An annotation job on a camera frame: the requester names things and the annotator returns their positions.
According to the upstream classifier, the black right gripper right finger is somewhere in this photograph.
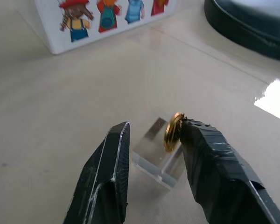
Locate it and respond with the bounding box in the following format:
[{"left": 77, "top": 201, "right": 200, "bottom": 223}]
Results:
[{"left": 179, "top": 117, "right": 280, "bottom": 224}]

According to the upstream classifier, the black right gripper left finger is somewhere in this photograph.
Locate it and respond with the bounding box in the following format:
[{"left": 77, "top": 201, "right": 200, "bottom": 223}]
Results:
[{"left": 63, "top": 121, "right": 131, "bottom": 224}]

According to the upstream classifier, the gold coin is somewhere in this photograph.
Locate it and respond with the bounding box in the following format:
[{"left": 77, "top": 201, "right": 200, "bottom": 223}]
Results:
[{"left": 163, "top": 112, "right": 186, "bottom": 153}]

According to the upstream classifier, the white box with cartoon figures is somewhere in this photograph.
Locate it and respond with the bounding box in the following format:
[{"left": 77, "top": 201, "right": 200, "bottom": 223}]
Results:
[{"left": 34, "top": 0, "right": 178, "bottom": 56}]

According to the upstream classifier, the clear acrylic block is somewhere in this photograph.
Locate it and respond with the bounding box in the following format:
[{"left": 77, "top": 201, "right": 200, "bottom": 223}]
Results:
[{"left": 131, "top": 117, "right": 188, "bottom": 189}]

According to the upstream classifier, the black padded object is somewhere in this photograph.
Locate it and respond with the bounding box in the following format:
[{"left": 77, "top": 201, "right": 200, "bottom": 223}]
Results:
[{"left": 203, "top": 0, "right": 280, "bottom": 62}]

